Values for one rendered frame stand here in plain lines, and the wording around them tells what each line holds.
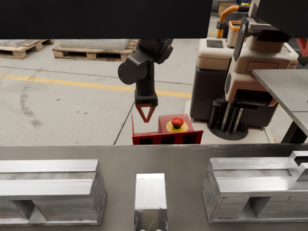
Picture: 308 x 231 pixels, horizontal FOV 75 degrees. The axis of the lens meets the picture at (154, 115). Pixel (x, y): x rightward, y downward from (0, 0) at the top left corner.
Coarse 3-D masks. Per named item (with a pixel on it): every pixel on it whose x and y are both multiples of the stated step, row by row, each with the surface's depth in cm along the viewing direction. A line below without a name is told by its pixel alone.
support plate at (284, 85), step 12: (252, 72) 50; (264, 72) 48; (276, 72) 48; (288, 72) 48; (300, 72) 48; (264, 84) 44; (276, 84) 44; (288, 84) 44; (300, 84) 44; (276, 96) 40; (288, 96) 40; (300, 96) 40; (288, 108) 37; (300, 108) 37; (300, 120) 34
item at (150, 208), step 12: (144, 180) 24; (156, 180) 24; (144, 192) 23; (156, 192) 23; (144, 204) 22; (156, 204) 22; (144, 216) 21; (156, 216) 21; (144, 228) 20; (156, 228) 20
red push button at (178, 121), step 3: (177, 117) 65; (174, 120) 64; (177, 120) 64; (180, 120) 64; (174, 123) 63; (177, 123) 63; (180, 123) 63; (174, 126) 65; (177, 126) 64; (180, 126) 65
